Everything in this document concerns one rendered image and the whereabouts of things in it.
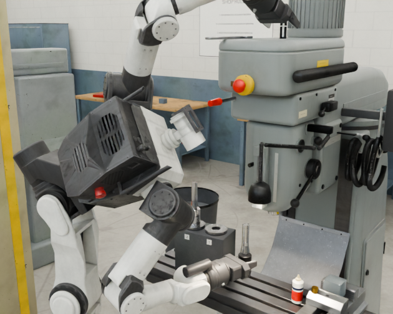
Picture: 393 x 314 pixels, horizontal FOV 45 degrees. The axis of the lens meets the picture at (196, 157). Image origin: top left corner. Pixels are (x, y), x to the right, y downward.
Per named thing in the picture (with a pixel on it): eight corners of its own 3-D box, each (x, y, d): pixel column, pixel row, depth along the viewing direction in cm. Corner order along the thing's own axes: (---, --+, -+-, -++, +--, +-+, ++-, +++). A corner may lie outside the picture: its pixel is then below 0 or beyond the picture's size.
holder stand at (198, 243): (222, 283, 185) (223, 237, 180) (174, 270, 195) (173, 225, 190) (234, 270, 195) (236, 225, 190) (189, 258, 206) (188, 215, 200)
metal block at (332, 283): (339, 301, 158) (340, 285, 156) (322, 294, 162) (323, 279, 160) (345, 294, 162) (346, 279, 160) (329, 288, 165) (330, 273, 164)
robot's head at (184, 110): (178, 143, 143) (195, 134, 138) (163, 119, 142) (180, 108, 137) (189, 136, 148) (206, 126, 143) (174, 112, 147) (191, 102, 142)
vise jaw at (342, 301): (340, 317, 152) (341, 306, 151) (305, 303, 160) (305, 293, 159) (347, 309, 156) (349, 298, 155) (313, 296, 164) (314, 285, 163)
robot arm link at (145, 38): (132, -11, 133) (120, 52, 149) (142, 17, 126) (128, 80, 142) (171, -7, 138) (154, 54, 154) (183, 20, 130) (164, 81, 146)
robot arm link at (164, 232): (156, 240, 127) (186, 199, 129) (133, 222, 131) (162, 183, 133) (171, 249, 137) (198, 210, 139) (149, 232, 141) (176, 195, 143)
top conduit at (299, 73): (302, 83, 132) (303, 70, 131) (289, 82, 134) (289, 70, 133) (357, 71, 166) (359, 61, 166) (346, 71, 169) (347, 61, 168)
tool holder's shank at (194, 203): (199, 209, 190) (199, 182, 187) (191, 210, 189) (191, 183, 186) (197, 206, 193) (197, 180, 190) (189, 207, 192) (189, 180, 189)
